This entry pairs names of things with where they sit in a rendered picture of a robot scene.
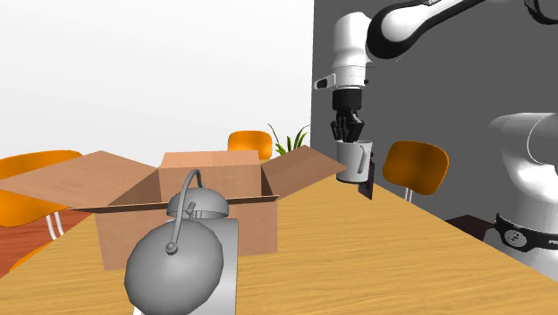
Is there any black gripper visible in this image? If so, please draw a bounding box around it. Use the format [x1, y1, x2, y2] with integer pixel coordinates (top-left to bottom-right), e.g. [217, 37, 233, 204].
[329, 88, 367, 145]

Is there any white mug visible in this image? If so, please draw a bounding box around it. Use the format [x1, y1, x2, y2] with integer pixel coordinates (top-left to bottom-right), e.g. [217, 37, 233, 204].
[335, 139, 376, 184]

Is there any green plant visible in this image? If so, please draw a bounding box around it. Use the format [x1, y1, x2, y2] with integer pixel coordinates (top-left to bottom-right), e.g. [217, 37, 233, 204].
[266, 123, 311, 157]

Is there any orange chair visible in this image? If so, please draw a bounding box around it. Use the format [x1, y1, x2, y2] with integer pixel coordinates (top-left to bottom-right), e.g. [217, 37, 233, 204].
[382, 140, 451, 204]
[7, 241, 56, 274]
[226, 130, 275, 162]
[0, 149, 84, 242]

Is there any open cardboard box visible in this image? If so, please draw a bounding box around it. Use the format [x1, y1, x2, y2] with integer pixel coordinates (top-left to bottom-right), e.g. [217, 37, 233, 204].
[0, 144, 348, 272]

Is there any grey round domed appliance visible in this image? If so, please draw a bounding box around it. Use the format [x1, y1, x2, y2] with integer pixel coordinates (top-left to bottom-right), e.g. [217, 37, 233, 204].
[123, 168, 241, 315]

